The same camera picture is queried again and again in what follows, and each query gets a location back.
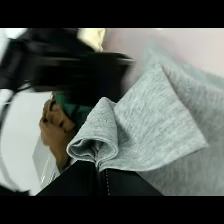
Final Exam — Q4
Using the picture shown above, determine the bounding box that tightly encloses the person's forearm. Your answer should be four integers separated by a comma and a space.
52, 91, 95, 129

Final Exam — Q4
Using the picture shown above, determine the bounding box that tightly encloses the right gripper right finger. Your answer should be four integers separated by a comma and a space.
99, 167, 164, 197

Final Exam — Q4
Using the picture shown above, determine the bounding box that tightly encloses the grey garment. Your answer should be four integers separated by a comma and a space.
66, 42, 224, 197

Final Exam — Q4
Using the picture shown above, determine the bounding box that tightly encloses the person's hand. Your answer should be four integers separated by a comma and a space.
38, 98, 79, 172

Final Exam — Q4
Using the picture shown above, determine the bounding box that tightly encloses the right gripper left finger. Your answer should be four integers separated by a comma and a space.
35, 160, 102, 197

